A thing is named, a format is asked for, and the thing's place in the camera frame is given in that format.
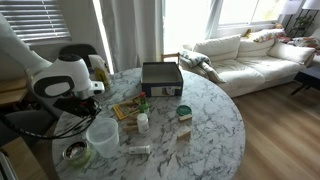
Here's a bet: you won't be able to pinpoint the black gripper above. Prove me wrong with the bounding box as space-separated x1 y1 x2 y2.
53 97 101 118

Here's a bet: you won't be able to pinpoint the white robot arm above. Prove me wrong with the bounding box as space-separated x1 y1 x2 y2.
0 14 105 117

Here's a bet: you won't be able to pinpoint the clear plastic round container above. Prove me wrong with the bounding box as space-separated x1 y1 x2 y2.
86 118 119 158

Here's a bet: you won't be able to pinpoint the wooden block upper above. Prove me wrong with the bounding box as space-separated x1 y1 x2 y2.
124 120 137 126

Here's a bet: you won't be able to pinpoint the wooden block middle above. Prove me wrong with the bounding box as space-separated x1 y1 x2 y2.
123 125 138 132

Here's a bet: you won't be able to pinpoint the black office chair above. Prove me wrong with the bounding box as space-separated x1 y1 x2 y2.
59 44 97 67

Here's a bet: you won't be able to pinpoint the green glass bottle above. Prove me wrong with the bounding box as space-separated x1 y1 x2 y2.
139 92 149 114

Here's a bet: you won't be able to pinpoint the white pill bottle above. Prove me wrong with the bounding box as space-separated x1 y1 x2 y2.
137 113 149 134

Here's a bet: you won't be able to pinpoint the white tube with label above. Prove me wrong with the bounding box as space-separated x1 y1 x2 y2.
129 145 150 154

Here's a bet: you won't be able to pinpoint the dark blue open box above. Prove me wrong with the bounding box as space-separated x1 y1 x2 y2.
141 62 184 97

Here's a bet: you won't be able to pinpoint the white curtain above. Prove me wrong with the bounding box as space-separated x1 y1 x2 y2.
100 0 163 72

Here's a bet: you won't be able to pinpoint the window blinds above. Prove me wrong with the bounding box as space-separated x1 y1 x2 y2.
0 0 70 43

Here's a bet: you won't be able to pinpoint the green round lid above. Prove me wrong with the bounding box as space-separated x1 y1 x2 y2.
176 105 192 116

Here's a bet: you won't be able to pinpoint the wooden chair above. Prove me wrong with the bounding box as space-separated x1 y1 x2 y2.
161 52 180 66

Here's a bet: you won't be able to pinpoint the wooden block by lid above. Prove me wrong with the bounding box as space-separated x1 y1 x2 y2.
178 114 192 121

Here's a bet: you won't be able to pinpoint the wooden block near edge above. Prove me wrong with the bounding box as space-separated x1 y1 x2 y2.
177 128 191 140

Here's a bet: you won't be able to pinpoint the grey patterned blanket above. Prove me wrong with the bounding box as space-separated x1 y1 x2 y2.
179 49 224 83

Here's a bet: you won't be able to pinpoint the cream white sofa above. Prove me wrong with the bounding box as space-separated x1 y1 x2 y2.
180 34 315 97

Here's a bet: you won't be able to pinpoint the dark coffee table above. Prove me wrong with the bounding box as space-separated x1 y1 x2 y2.
292 65 320 95

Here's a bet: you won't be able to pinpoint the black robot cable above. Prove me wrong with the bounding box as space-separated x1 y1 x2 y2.
0 108 98 140

